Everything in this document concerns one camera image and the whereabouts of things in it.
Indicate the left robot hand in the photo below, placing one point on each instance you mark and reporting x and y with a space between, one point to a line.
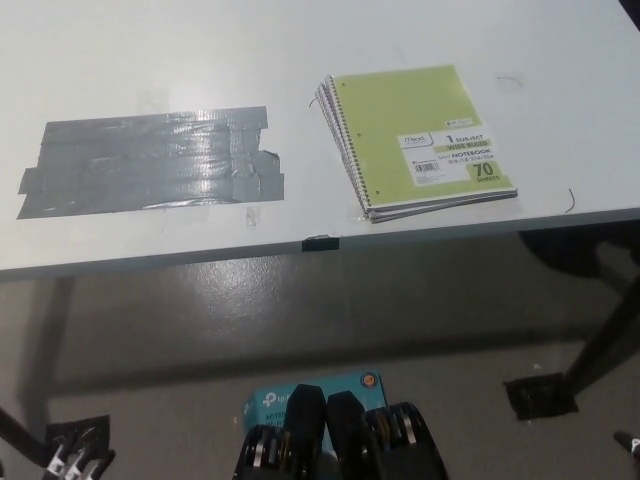
75 455

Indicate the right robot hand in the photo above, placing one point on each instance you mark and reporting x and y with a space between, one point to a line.
631 444

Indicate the green Mead spiral notebook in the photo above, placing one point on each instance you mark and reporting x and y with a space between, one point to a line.
400 110

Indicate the black robot torso blocks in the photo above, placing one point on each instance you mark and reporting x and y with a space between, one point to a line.
345 430

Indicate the black floor tape square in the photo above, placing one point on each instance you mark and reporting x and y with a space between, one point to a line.
62 427
532 397

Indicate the black slanted bar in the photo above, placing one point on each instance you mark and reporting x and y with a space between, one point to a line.
20 430

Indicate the grey table leg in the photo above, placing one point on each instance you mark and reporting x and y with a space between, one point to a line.
55 340

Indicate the teal TP-Link box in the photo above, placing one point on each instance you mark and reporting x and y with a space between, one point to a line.
272 400

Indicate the dark rounded object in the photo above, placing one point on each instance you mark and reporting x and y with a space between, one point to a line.
560 247

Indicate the small black tape strip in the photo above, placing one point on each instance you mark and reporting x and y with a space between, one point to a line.
320 245

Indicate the purple spiral notebook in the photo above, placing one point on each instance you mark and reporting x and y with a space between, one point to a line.
382 217

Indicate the grey duct tape patch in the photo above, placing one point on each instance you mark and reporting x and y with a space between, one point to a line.
140 160

